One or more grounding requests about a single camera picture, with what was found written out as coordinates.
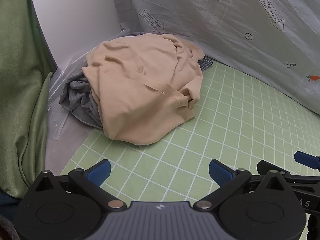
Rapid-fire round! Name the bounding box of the grey garment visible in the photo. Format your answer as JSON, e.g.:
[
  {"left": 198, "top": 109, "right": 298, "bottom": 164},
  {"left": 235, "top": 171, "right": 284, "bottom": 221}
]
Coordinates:
[{"left": 59, "top": 68, "right": 103, "bottom": 129}]

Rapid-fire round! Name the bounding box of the green curtain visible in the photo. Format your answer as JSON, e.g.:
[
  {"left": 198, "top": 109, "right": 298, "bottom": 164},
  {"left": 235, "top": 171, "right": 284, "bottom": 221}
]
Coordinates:
[{"left": 1, "top": 0, "right": 55, "bottom": 198}]

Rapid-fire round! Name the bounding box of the beige long-sleeve shirt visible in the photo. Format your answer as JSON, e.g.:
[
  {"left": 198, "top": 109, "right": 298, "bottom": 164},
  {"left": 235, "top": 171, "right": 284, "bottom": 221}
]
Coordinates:
[{"left": 82, "top": 33, "right": 204, "bottom": 145}]

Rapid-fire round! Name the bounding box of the green grid mat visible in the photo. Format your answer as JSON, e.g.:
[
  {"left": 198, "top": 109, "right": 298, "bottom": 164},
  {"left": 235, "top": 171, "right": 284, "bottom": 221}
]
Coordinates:
[{"left": 62, "top": 63, "right": 319, "bottom": 204}]

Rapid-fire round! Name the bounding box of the blue checkered cloth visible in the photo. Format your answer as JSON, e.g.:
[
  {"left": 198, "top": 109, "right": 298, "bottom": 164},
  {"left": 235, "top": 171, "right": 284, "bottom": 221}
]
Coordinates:
[{"left": 198, "top": 56, "right": 213, "bottom": 72}]

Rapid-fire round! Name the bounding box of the grey carrot-print sheet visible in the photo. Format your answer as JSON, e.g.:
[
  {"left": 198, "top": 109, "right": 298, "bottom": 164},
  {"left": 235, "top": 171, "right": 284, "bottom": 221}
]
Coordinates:
[{"left": 114, "top": 0, "right": 319, "bottom": 113}]

